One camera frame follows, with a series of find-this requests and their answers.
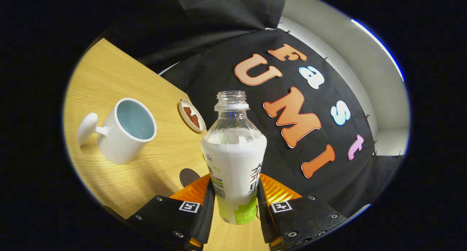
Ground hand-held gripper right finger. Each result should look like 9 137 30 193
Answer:
256 173 348 251

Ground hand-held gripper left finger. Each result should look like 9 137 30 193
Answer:
126 174 216 251

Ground dark brown round coaster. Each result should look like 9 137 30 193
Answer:
179 168 202 188

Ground white green juice bottle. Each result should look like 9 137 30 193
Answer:
201 90 267 225

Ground white cup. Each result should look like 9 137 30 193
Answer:
77 97 158 166

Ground brown snack pieces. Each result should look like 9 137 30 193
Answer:
184 106 200 129

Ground small beige dish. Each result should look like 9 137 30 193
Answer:
178 99 207 133

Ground wooden table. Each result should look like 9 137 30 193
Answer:
63 38 270 251

